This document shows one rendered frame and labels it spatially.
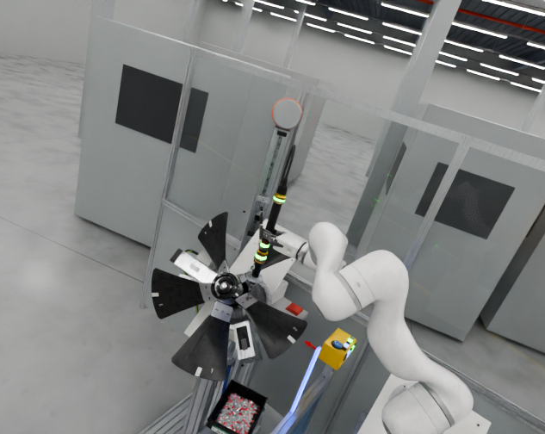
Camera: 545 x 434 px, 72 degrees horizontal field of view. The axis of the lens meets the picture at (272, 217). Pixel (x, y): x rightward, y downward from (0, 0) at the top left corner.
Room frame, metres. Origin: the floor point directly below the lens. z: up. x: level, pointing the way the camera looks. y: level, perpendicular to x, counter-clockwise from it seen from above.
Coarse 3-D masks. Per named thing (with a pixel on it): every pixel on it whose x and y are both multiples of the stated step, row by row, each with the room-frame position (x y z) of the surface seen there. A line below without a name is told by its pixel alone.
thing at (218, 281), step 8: (224, 272) 1.37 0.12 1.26; (216, 280) 1.35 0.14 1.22; (224, 280) 1.35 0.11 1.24; (232, 280) 1.35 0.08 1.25; (216, 288) 1.33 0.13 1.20; (224, 288) 1.33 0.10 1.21; (232, 288) 1.32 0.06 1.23; (240, 288) 1.35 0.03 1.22; (248, 288) 1.41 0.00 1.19; (216, 296) 1.30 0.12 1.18; (224, 296) 1.29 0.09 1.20; (232, 296) 1.30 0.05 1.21; (232, 304) 1.36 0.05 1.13
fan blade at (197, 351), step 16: (208, 320) 1.25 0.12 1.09; (224, 320) 1.29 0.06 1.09; (192, 336) 1.20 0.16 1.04; (208, 336) 1.22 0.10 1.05; (224, 336) 1.26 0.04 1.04; (192, 352) 1.17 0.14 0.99; (208, 352) 1.19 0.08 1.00; (224, 352) 1.22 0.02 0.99; (192, 368) 1.14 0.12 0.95; (208, 368) 1.16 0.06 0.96; (224, 368) 1.18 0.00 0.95
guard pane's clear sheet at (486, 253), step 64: (192, 128) 2.50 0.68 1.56; (256, 128) 2.27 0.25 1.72; (320, 128) 2.09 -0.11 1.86; (384, 128) 1.94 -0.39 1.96; (192, 192) 2.44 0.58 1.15; (320, 192) 2.03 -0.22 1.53; (384, 192) 1.88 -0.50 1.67; (448, 192) 1.76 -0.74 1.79; (512, 192) 1.65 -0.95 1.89; (448, 256) 1.70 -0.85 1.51; (512, 256) 1.59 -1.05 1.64; (448, 320) 1.64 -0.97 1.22; (512, 320) 1.54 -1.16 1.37; (512, 384) 1.48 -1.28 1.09
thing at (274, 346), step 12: (252, 312) 1.27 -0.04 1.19; (264, 312) 1.29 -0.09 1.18; (276, 312) 1.32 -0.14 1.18; (252, 324) 1.22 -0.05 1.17; (264, 324) 1.23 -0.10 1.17; (276, 324) 1.25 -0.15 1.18; (288, 324) 1.27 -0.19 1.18; (300, 324) 1.29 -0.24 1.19; (264, 336) 1.19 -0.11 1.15; (276, 336) 1.20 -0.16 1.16; (264, 348) 1.15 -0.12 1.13; (276, 348) 1.16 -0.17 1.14; (288, 348) 1.17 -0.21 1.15
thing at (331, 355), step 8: (336, 336) 1.45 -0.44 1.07; (344, 336) 1.47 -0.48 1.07; (328, 344) 1.37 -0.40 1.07; (352, 344) 1.43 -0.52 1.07; (320, 352) 1.38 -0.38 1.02; (328, 352) 1.36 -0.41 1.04; (336, 352) 1.35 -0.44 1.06; (344, 352) 1.35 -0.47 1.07; (328, 360) 1.36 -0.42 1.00; (336, 360) 1.34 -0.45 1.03; (344, 360) 1.40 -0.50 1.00; (336, 368) 1.34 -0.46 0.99
